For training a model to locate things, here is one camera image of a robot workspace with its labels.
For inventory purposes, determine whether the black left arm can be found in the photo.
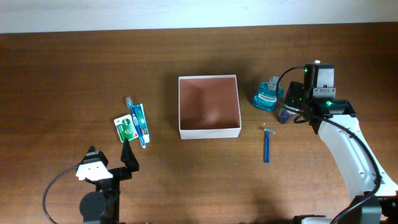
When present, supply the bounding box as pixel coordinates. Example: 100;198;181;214
76;139;139;224

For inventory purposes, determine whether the teal toothpaste tube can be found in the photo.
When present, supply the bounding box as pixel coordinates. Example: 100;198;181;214
133;103;150;144

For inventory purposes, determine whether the teal mouthwash bottle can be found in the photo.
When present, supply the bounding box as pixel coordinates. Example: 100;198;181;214
252;76;284;111

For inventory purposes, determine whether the green Dettol soap bar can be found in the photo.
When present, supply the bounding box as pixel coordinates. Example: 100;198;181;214
114;114;139;143

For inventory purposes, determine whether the blue toothbrush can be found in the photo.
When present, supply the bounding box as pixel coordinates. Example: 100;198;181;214
126;97;146;149

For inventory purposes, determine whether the white square cardboard box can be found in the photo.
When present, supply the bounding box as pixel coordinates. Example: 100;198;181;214
178;75;241;139

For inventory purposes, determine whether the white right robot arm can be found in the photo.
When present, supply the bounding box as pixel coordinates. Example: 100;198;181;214
281;63;397;223

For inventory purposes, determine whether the clear soap pump bottle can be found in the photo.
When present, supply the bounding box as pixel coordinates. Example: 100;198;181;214
277;106;297;124

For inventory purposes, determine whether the blue disposable razor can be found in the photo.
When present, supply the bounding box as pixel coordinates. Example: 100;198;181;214
264;128;275;164

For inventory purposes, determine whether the black left camera cable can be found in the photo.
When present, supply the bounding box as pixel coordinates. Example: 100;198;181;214
42;165;80;224

